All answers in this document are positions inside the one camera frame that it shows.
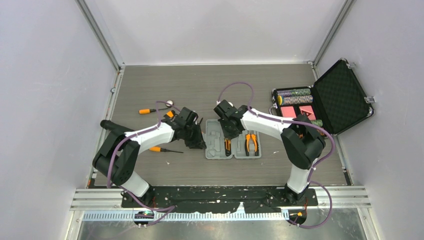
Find grey plastic tool case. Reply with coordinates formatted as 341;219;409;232
203;119;262;160

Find small round silver disc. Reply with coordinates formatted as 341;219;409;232
165;100;174;108

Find small orange screwdriver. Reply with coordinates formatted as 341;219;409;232
138;108;168;115

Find orange phillips screwdriver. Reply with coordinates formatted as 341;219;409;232
149;146;183;154

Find black aluminium poker chip case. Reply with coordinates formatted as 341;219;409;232
271;58;375;136

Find red card deck with triangle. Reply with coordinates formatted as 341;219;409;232
299;105;317;121

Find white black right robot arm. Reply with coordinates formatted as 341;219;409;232
214;100;326;205

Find orange utility knife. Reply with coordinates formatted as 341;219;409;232
224;138;232;157

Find red playing card deck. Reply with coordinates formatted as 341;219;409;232
280;106;297;118

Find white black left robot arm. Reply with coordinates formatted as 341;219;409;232
92;107;206;207

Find black orange-tipped tool handle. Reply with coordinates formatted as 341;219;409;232
100;119;125;132

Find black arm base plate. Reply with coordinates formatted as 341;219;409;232
120;186;318;214

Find orange black pliers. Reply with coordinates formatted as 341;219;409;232
244;131;259;157

